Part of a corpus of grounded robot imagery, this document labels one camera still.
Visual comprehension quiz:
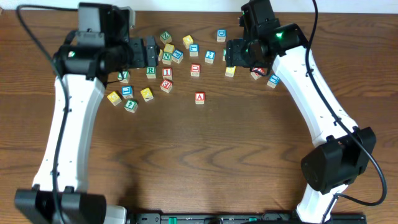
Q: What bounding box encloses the blue 2 block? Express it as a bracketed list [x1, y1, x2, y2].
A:
[205, 50, 216, 64]

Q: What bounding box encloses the red I block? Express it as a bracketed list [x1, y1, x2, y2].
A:
[162, 67, 173, 80]

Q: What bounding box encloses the red A block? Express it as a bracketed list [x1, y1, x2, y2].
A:
[195, 92, 205, 105]

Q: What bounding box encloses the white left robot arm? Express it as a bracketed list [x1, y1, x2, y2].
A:
[14, 2, 160, 223]

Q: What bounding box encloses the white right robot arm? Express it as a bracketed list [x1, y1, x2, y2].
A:
[226, 1, 376, 223]

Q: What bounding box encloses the yellow C block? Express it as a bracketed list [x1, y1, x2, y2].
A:
[158, 49, 164, 62]

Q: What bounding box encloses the green R block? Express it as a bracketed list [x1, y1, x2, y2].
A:
[146, 67, 156, 79]

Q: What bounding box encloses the yellow S block centre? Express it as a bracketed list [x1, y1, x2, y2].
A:
[225, 66, 236, 77]

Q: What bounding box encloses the yellow s block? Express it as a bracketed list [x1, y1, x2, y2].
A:
[164, 44, 175, 54]
[225, 66, 236, 77]

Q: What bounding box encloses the green N block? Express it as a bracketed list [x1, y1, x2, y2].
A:
[162, 52, 172, 65]

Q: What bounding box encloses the blue D block far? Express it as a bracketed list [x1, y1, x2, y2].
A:
[216, 29, 227, 42]

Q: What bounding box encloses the green V block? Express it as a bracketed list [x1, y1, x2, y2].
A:
[118, 70, 131, 83]

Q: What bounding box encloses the green Z block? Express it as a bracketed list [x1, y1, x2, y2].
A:
[159, 30, 172, 45]

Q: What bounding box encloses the red U block right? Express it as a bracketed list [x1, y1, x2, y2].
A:
[251, 67, 266, 80]

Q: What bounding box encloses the red u block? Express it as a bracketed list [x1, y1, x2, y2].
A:
[190, 63, 201, 77]
[251, 67, 266, 80]

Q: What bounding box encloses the blue P block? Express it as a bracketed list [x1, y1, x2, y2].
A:
[172, 49, 183, 63]

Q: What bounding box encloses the red E block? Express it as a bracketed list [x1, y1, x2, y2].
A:
[160, 79, 173, 93]

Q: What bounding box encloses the blue T block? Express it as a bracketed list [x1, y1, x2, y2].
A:
[121, 86, 134, 99]

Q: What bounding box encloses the yellow K block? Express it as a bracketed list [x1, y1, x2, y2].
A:
[141, 87, 154, 102]

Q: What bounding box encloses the blue I block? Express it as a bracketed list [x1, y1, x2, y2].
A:
[267, 74, 280, 88]

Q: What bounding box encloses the blue L block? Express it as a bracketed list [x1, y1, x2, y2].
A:
[189, 44, 199, 57]

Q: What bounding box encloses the red U block left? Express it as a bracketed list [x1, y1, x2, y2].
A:
[190, 63, 201, 77]

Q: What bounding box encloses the yellow O block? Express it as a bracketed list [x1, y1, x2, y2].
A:
[183, 35, 194, 49]

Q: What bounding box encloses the yellow G block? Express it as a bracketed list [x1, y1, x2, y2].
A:
[107, 91, 122, 106]

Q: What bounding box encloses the green 4 block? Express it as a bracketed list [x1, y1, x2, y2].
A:
[124, 100, 138, 113]

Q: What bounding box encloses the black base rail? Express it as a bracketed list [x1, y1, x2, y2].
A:
[127, 211, 368, 224]

